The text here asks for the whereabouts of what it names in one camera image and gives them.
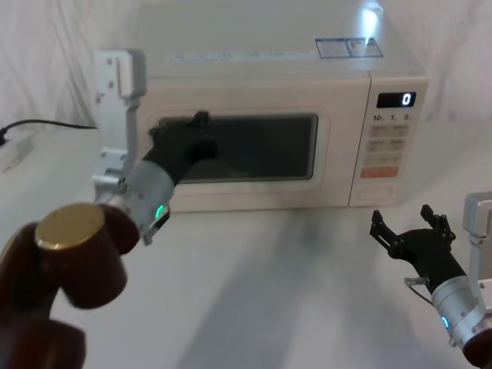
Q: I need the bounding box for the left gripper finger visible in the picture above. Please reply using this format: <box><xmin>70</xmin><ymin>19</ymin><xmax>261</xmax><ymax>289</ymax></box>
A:
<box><xmin>148</xmin><ymin>118</ymin><xmax>175</xmax><ymax>138</ymax></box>
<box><xmin>189</xmin><ymin>111</ymin><xmax>211</xmax><ymax>134</ymax></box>

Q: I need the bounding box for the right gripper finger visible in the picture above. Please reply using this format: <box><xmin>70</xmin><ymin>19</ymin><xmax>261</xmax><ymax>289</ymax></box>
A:
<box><xmin>419</xmin><ymin>204</ymin><xmax>457</xmax><ymax>243</ymax></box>
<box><xmin>369</xmin><ymin>208</ymin><xmax>404</xmax><ymax>251</ymax></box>

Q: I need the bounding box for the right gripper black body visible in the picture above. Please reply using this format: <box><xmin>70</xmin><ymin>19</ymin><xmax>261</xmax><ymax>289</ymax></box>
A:
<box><xmin>387</xmin><ymin>228</ymin><xmax>468</xmax><ymax>294</ymax></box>

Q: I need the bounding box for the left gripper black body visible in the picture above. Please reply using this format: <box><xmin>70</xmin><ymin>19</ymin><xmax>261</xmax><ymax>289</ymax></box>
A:
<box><xmin>141</xmin><ymin>121</ymin><xmax>220</xmax><ymax>188</ymax></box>

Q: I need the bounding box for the cream microwave oven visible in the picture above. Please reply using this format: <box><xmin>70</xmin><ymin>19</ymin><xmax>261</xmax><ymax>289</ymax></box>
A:
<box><xmin>129</xmin><ymin>0</ymin><xmax>430</xmax><ymax>214</ymax></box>

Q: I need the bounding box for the oven control panel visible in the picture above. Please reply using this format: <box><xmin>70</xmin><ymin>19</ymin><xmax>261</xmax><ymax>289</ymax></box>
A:
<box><xmin>350</xmin><ymin>71</ymin><xmax>430</xmax><ymax>208</ymax></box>

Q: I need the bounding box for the white curtain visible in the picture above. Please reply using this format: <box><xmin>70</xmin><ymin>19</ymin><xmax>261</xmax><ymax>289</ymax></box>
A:
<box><xmin>0</xmin><ymin>0</ymin><xmax>492</xmax><ymax>132</ymax></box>

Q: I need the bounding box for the white power strip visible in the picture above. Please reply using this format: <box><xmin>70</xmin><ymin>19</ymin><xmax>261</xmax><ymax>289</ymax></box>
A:
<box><xmin>0</xmin><ymin>133</ymin><xmax>38</xmax><ymax>175</ymax></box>

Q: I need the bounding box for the white table cloth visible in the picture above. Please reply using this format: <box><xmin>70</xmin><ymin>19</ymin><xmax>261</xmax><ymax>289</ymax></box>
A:
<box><xmin>0</xmin><ymin>122</ymin><xmax>492</xmax><ymax>369</ymax></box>

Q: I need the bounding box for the blue white sticker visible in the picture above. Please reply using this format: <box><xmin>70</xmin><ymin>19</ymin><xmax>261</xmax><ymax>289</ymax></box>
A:
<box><xmin>314</xmin><ymin>37</ymin><xmax>384</xmax><ymax>60</ymax></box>

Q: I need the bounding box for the thin dark gripper cable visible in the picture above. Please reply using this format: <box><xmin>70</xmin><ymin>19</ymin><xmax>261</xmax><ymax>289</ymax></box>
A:
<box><xmin>404</xmin><ymin>274</ymin><xmax>434</xmax><ymax>305</ymax></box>

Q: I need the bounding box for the black plug with cable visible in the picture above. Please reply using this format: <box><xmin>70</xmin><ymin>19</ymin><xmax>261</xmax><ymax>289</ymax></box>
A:
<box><xmin>0</xmin><ymin>119</ymin><xmax>98</xmax><ymax>148</ymax></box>

